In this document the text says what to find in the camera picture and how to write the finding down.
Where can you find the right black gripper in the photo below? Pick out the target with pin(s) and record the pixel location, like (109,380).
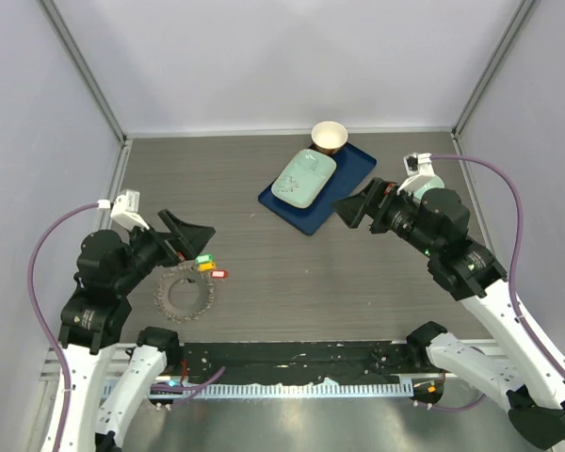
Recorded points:
(382,193)

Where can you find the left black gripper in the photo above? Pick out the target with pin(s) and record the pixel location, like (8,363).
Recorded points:
(188,239)

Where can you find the green key tag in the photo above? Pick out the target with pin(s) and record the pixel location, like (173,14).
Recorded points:
(204,258)

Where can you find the yellow key tag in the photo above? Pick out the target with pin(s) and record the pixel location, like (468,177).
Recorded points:
(206,266)

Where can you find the red key tag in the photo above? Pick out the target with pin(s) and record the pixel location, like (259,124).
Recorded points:
(219,274)

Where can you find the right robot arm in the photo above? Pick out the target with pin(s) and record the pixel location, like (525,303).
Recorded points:
(530,388)

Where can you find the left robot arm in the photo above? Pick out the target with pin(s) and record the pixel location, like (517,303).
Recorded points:
(108,270)

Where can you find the dark blue tray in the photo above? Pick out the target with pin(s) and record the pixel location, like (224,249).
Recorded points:
(353,165)

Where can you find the light green rectangular plate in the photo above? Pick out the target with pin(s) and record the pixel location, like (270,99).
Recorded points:
(303,178)

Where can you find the brown paper cup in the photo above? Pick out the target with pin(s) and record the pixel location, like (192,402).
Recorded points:
(329,137)

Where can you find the light green bowl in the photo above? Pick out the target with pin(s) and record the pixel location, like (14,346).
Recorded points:
(434,182)

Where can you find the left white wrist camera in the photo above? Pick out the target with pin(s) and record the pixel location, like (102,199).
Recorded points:
(124,211)

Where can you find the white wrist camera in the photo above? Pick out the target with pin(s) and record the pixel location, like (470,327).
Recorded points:
(124,211)
(419,172)

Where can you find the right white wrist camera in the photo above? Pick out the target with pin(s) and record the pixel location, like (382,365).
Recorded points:
(419,172)

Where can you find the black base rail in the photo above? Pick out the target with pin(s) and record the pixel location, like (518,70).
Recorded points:
(299,363)

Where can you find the white slotted cable duct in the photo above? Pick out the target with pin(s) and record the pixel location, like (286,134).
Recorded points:
(325,389)

